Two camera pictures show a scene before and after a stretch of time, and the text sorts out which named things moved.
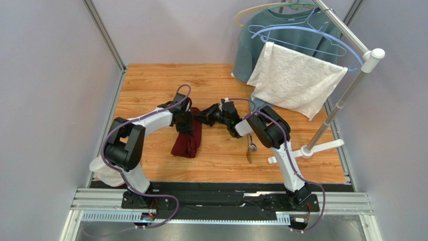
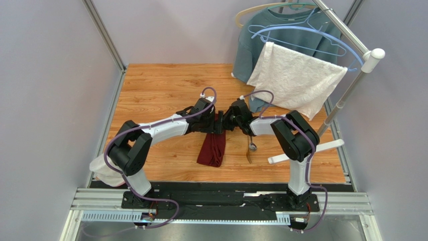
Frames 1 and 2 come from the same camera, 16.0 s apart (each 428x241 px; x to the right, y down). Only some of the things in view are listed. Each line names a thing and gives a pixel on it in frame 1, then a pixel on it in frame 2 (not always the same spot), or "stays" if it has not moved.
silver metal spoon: [252, 146] stays
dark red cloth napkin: [188, 145] to [212, 148]
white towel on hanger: [294, 80] stays
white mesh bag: [108, 175] stays
